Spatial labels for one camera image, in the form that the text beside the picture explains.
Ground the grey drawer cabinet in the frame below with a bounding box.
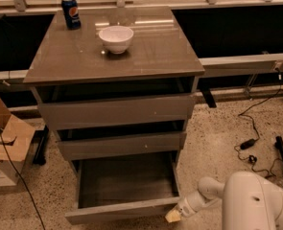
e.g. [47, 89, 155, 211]
[22, 5, 206, 177]

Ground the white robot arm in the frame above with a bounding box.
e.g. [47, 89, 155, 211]
[165, 172, 283, 230]

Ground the black stand leg left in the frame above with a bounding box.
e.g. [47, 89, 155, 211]
[33, 126, 49, 166]

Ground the blue Pepsi can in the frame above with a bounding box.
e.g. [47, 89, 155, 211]
[61, 0, 81, 30]

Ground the grey drawer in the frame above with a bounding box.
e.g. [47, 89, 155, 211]
[59, 120, 187, 160]
[38, 79, 194, 130]
[65, 151, 180, 225]

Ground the black cable on left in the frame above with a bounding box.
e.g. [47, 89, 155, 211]
[0, 103, 47, 230]

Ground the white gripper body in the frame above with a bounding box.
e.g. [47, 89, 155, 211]
[177, 191, 218, 218]

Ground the grey middle drawer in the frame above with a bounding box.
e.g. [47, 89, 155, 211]
[59, 120, 187, 160]

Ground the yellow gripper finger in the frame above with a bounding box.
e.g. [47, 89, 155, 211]
[165, 208, 181, 223]

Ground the white ceramic bowl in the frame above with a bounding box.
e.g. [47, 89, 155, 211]
[99, 26, 134, 54]

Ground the open cardboard box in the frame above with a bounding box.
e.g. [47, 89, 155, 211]
[0, 98, 35, 187]

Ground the grey bottom drawer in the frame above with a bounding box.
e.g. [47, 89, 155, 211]
[65, 151, 180, 225]

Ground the grey top drawer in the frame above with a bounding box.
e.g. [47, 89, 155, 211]
[38, 79, 194, 130]

